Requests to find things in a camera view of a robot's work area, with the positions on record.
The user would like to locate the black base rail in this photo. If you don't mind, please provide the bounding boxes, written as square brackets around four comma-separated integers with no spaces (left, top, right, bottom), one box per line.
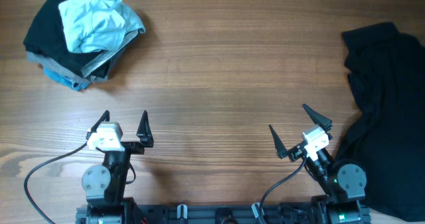
[75,202,371,224]

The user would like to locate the black polo shirt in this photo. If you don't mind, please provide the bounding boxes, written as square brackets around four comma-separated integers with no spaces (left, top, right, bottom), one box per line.
[336,23,424,222]

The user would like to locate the grey folded garment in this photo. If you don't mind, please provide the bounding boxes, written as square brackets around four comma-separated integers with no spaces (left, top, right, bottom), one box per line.
[27,30,139,88]

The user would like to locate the light blue crumpled garment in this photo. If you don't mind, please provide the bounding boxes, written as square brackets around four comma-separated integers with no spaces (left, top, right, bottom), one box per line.
[58,0,145,53]

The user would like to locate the black folded garment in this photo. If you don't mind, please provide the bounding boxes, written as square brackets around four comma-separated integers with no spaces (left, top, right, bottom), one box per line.
[23,0,100,76]

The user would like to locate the blue folded garment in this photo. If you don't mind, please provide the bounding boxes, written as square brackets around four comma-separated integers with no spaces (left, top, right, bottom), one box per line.
[43,68,91,92]

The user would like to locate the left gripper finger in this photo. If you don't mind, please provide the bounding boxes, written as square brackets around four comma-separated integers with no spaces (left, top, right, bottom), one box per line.
[88,110,110,133]
[136,110,154,148]

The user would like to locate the left black cable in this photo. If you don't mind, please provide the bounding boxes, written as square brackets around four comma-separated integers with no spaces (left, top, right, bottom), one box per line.
[23,141,89,224]

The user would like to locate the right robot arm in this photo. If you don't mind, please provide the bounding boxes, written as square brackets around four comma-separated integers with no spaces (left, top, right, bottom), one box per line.
[253,104,371,224]

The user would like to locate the black cable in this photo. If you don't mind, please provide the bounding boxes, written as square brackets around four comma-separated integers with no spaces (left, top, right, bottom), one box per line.
[258,157,308,224]
[23,141,89,224]

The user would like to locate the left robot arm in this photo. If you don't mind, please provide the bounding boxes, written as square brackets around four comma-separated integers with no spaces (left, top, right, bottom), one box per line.
[76,111,154,224]

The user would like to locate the right black cable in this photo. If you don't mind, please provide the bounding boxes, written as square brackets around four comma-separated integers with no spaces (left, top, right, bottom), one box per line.
[258,157,308,224]

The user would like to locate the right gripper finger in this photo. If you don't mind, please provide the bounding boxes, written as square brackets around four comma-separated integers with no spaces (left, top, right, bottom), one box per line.
[269,124,288,159]
[302,104,333,132]

